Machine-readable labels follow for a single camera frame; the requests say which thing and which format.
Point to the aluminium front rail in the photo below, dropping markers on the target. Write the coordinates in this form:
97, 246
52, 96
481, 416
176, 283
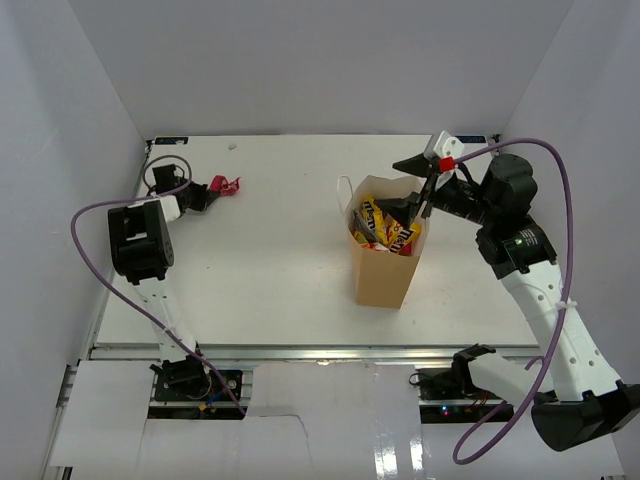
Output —
284, 352

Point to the grey Himalaya candy packet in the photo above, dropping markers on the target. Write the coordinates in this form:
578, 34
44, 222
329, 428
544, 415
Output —
360, 225

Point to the brown paper bag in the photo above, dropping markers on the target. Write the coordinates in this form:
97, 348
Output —
381, 279

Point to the orange Skittles snack bag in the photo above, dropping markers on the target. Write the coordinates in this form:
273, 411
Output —
366, 244

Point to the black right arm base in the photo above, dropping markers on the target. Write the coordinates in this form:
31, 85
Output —
439, 384

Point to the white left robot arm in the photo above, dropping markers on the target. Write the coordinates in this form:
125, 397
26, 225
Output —
142, 251

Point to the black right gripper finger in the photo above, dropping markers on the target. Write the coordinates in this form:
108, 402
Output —
419, 166
402, 210

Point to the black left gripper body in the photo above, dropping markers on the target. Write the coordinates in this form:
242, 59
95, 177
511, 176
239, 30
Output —
195, 196

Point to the dark label table corner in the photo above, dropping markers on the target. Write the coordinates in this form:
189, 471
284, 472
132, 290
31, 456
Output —
170, 140
472, 139

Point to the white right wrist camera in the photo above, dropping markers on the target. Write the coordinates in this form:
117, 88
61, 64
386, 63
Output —
441, 152

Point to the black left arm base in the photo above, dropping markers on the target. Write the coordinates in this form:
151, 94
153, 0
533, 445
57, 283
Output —
187, 389

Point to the yellow M&M's packet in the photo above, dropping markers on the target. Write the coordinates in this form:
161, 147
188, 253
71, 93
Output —
401, 240
372, 214

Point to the dark label right table corner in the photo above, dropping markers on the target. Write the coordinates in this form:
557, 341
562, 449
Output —
472, 139

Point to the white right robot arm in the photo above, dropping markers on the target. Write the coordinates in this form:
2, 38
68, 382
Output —
587, 398

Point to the dark label left table corner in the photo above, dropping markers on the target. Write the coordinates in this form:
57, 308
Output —
170, 140

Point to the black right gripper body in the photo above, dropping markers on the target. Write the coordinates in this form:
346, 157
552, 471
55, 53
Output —
461, 198

